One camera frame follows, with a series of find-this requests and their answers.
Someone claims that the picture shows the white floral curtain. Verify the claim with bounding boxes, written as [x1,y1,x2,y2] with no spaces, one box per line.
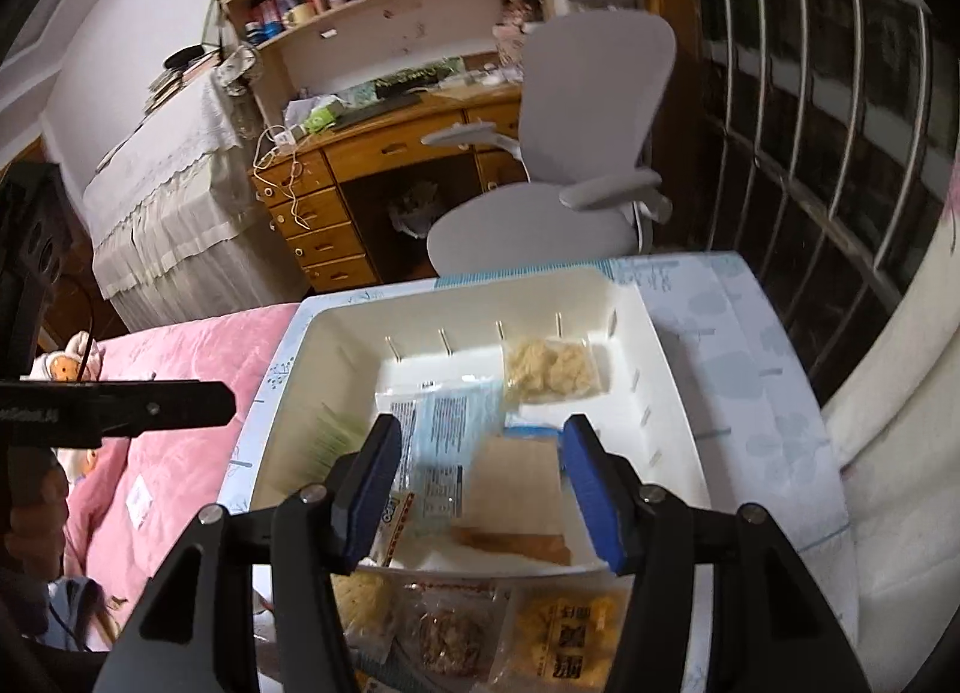
[817,158,960,693]

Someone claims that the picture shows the white plastic storage bin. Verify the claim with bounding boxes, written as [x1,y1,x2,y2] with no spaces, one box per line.
[221,266,711,576]

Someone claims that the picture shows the beige wafer cracker packet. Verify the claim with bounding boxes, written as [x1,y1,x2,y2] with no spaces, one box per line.
[451,434,571,566]

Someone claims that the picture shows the clear bag yellow puffs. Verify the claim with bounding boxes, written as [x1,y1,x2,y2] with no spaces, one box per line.
[503,337,602,406]

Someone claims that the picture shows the patterned white teal tablecloth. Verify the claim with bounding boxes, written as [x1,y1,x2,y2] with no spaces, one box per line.
[216,251,861,693]

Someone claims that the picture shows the clear bag pale floss roll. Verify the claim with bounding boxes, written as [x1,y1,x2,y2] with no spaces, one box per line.
[331,571,398,662]

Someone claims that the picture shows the blue white snack packet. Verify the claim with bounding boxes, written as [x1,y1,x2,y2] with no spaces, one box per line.
[503,413,562,443]

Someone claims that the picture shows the doll figure on desk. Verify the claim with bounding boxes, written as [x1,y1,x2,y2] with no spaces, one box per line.
[493,0,544,74]

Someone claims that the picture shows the grey office chair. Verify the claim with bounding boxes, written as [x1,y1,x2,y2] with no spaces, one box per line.
[423,0,677,277]

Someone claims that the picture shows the clear bag brown nut clusters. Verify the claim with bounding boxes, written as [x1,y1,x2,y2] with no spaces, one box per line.
[398,581,509,683]

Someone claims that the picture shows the plush doll on bed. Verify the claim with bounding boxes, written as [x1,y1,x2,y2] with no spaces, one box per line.
[26,331,103,485]

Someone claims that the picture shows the large white blue snack bag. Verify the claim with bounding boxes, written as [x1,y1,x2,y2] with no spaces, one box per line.
[376,374,505,535]

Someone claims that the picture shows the cloth covered piano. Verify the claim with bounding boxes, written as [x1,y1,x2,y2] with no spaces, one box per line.
[83,72,308,332]

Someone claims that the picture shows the wooden desk with drawers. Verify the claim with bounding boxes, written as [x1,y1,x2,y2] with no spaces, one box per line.
[249,85,524,293]

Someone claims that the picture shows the window metal security bars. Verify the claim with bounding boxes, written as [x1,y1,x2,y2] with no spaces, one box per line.
[698,0,958,400]

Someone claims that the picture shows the yellow barcode snack bag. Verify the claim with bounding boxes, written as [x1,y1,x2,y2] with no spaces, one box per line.
[488,586,628,691]

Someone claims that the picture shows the pink bed quilt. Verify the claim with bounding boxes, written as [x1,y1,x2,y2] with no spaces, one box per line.
[65,303,296,625]

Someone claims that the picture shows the red white cookies packet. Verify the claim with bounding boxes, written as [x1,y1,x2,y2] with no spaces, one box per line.
[370,490,415,568]

